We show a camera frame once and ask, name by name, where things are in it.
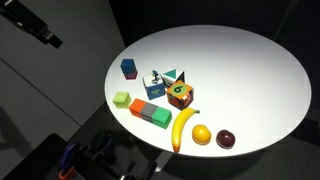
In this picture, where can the white teal triangle cube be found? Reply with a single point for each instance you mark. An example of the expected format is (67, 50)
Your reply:
(172, 75)

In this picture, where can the grey block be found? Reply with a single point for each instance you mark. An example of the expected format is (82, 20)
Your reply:
(148, 111)

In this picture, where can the blue block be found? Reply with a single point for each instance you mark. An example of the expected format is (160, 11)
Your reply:
(128, 66)

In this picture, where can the dark green block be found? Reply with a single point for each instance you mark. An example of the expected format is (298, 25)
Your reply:
(162, 117)

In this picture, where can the blue white picture cube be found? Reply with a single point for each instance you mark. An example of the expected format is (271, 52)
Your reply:
(154, 86)

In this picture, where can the orange number six cube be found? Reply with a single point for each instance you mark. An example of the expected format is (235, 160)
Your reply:
(180, 95)

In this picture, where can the dark red plum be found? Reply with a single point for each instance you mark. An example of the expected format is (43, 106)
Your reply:
(225, 139)

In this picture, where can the yellow banana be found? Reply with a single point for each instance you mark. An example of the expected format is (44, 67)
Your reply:
(178, 126)

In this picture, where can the orange fruit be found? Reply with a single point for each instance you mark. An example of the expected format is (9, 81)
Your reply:
(201, 134)

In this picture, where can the black robot base with clamps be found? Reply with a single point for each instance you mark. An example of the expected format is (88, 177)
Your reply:
(55, 159)

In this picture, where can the light green block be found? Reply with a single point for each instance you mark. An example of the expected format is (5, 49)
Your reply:
(122, 100)

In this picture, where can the orange block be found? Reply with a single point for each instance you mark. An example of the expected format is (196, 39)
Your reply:
(136, 107)

